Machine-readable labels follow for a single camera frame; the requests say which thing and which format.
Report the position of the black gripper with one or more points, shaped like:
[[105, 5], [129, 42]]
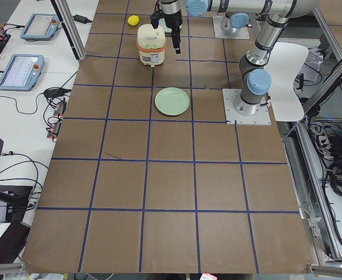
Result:
[[173, 21]]

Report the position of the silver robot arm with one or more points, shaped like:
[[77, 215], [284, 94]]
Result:
[[256, 80], [234, 22]]

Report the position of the white orange rice cooker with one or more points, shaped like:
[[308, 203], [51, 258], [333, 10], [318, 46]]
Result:
[[151, 44]]

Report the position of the yellow lemon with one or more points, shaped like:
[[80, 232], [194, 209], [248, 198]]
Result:
[[133, 20]]

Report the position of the green plate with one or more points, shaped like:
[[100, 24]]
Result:
[[172, 101]]

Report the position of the black power adapter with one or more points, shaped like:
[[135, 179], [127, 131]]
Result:
[[81, 19]]

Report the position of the white chair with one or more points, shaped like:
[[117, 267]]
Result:
[[286, 59]]

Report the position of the upper teach pendant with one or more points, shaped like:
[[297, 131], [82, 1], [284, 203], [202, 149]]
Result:
[[40, 27]]

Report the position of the teach pendant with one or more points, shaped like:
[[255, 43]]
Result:
[[22, 72], [40, 27]]

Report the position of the lower teach pendant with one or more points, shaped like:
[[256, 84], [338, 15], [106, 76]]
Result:
[[22, 72]]

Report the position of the black monitor stand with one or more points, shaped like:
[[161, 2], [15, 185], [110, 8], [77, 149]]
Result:
[[1, 201]]

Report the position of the aluminium frame post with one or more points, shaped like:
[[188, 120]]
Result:
[[65, 17]]

